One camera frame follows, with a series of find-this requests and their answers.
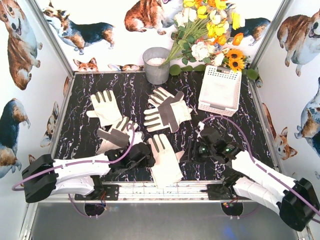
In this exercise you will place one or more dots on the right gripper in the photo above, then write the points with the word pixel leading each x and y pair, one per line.
pixel 193 150

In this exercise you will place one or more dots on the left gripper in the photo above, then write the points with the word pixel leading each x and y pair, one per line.
pixel 146 155

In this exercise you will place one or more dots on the grey-strap glove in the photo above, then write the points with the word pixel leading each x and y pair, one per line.
pixel 166 170
pixel 116 137
pixel 156 122

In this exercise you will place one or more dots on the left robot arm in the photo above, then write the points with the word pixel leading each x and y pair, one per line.
pixel 46 176

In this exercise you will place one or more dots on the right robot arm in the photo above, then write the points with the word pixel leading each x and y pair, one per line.
pixel 295 201

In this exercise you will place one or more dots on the white perforated storage basket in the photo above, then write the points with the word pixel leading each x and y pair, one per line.
pixel 220 91

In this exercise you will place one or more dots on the far left white glove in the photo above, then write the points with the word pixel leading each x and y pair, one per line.
pixel 105 108

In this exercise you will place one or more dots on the back centre glove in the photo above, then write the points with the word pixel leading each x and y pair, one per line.
pixel 162 100

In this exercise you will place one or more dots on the grey metal bucket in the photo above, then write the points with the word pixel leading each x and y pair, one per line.
pixel 155 65

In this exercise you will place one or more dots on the artificial flower bouquet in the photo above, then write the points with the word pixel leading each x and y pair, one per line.
pixel 209 32

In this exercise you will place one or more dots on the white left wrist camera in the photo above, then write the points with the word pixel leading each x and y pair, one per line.
pixel 136 137

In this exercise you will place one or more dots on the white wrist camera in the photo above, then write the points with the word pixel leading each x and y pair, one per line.
pixel 136 137
pixel 200 127

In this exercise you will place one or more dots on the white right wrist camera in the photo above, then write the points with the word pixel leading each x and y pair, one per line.
pixel 200 127

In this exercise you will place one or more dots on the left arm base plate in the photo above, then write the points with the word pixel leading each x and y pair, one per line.
pixel 108 192

